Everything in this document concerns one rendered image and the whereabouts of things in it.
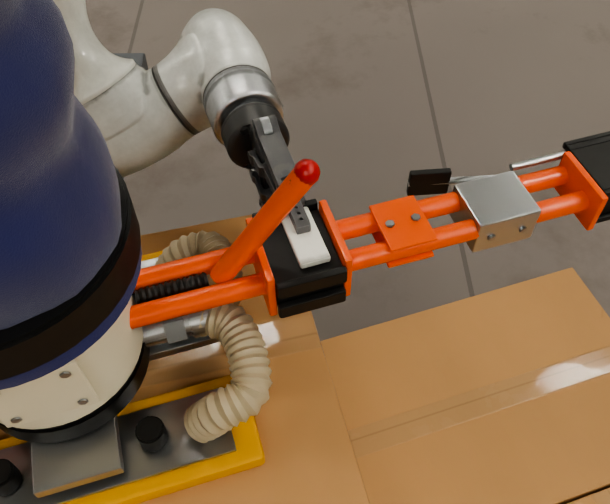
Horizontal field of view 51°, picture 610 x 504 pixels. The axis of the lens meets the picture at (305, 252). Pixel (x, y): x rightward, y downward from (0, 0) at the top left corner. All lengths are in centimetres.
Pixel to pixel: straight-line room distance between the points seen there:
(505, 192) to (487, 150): 172
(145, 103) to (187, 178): 143
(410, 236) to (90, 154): 32
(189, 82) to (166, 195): 142
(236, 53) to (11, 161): 47
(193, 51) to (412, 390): 68
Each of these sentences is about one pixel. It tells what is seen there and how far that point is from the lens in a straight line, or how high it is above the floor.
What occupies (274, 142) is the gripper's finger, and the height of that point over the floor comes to 113.
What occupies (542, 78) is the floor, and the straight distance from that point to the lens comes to 281.
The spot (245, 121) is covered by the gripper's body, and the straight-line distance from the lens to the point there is 73.
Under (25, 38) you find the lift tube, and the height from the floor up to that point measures 138.
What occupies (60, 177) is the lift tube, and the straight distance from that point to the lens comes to 44.
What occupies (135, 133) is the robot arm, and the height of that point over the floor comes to 104.
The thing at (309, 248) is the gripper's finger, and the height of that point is 110.
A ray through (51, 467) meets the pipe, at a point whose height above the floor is 99.
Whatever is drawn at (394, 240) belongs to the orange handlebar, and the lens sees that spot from 64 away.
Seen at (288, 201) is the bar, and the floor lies 117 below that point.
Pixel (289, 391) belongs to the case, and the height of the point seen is 95.
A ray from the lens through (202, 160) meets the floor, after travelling 232.
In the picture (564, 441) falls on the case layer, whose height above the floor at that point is 54.
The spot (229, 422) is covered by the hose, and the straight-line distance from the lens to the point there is 63.
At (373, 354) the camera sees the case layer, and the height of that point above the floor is 54.
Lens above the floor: 158
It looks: 52 degrees down
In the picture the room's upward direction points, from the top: straight up
